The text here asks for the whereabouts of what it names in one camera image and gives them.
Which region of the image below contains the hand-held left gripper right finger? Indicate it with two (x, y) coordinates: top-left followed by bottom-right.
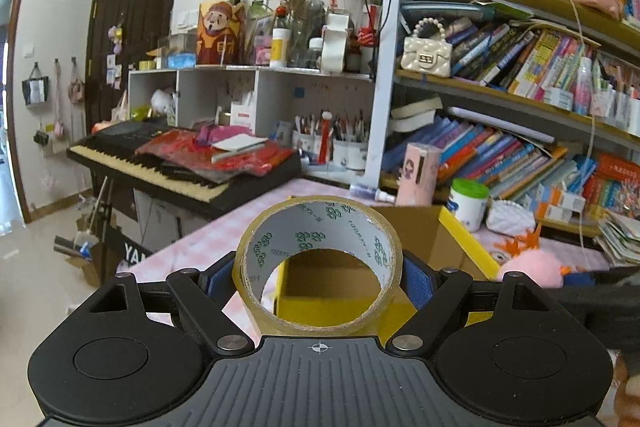
(386, 252), (555, 356)

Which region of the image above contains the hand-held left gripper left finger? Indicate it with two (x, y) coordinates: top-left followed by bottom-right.
(89, 252), (254, 356)

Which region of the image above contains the yellow cardboard box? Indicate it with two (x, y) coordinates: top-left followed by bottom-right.
(272, 205), (501, 343)

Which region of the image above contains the clear packing tape roll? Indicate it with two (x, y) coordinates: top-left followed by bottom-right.
(234, 195), (405, 339)

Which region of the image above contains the pink checked desk mat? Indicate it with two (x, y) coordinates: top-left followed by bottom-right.
(117, 177), (611, 358)

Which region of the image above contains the stack of magazines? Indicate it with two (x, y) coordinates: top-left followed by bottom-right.
(595, 207), (640, 268)

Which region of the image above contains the pink plush toy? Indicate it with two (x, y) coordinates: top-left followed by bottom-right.
(492, 227), (576, 283)

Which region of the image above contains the white jar green lid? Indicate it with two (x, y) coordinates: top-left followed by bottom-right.
(448, 179), (490, 233)

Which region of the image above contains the black keyboard stand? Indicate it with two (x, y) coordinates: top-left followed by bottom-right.
(92, 174), (186, 280)

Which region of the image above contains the pink tumbler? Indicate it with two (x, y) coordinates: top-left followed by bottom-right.
(396, 143), (443, 206)

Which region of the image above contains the small spray bottle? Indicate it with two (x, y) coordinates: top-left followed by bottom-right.
(350, 183), (398, 202)

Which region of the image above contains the white quilted purse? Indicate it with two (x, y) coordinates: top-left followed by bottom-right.
(486, 199), (537, 235)

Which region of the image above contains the red patterned cloth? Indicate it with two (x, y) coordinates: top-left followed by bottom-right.
(135, 129), (296, 185)

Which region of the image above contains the cardboard clutter pile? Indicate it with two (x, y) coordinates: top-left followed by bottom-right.
(55, 212), (116, 288)

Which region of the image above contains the white pen holder cup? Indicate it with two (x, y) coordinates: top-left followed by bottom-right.
(332, 139), (370, 172)
(292, 129), (321, 162)

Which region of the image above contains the white notebook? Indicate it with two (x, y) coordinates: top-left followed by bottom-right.
(210, 134), (268, 164)

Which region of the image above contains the row of colourful children's books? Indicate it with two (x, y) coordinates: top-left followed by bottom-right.
(382, 117), (640, 228)

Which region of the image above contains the black electronic keyboard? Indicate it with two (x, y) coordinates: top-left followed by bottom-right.
(66, 122), (303, 220)

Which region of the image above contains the thick book lying flat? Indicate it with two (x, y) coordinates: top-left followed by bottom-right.
(389, 109), (436, 132)
(391, 96), (443, 118)

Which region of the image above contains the red white box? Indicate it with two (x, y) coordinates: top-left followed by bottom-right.
(230, 102), (257, 130)

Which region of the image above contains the red tassel ornament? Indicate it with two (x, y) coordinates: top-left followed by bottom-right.
(320, 111), (335, 165)

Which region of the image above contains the white rolled paper tube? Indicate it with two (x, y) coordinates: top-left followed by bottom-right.
(447, 106), (555, 142)

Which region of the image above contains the white plush in cubby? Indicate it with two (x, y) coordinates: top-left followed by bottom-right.
(150, 88), (177, 115)

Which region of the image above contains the white cubby shelf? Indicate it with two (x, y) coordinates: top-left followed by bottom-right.
(127, 66), (376, 188)

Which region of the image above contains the yellow-edged bookshelf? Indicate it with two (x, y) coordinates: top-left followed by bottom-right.
(365, 0), (640, 238)

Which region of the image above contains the clear plastic box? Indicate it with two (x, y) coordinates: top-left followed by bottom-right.
(157, 33), (198, 68)

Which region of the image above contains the pink hanging bag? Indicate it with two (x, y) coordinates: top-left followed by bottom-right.
(67, 59), (86, 105)

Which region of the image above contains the white bottle yellow label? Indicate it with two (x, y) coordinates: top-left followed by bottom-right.
(270, 27), (292, 68)

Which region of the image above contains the white tape dispenser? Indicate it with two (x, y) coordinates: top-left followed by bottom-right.
(321, 8), (353, 74)

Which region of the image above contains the fortune god figure box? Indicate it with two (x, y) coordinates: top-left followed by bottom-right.
(196, 1), (246, 66)

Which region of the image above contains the row of leaning textbooks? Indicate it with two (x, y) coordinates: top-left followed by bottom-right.
(445, 14), (640, 118)

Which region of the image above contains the black white tote bag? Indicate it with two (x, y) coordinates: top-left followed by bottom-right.
(21, 63), (50, 108)

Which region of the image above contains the dark wooden door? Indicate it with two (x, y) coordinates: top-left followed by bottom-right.
(85, 0), (195, 132)

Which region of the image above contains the white charging cable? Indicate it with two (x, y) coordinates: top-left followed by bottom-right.
(549, 0), (601, 253)

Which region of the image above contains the cream pearl-handle handbag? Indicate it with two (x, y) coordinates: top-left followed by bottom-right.
(402, 18), (453, 78)

